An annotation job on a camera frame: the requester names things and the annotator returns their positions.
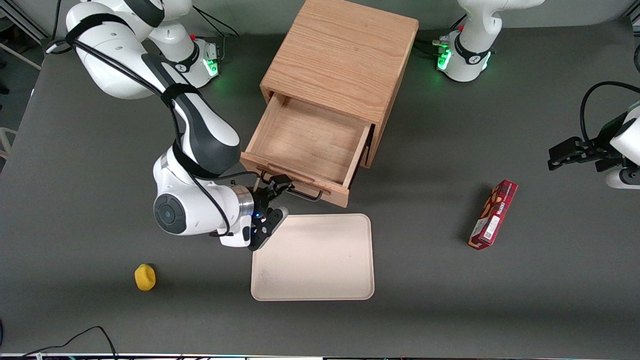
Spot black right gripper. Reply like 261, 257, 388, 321
249, 174, 297, 217

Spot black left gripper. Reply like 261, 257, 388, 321
547, 112, 627, 174

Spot wooden drawer cabinet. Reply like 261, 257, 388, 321
260, 0, 420, 169

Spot cream rectangular tray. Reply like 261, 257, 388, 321
250, 213, 375, 302

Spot red snack box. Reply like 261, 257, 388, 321
468, 179, 519, 251

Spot yellow lemon toy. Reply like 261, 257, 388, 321
134, 263, 157, 292

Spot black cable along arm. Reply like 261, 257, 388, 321
46, 0, 262, 239

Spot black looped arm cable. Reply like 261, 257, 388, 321
579, 81, 640, 147

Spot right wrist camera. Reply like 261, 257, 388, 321
219, 205, 290, 252

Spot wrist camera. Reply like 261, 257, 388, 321
595, 159, 640, 190
219, 205, 290, 252

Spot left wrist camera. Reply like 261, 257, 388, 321
595, 159, 640, 190

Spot black base cables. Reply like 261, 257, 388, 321
413, 15, 469, 59
189, 6, 240, 65

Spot thin black floor cable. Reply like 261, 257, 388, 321
20, 326, 119, 360

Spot white tube frame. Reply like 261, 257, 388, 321
0, 127, 19, 161

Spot aluminium frame profile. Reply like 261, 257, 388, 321
0, 0, 51, 46

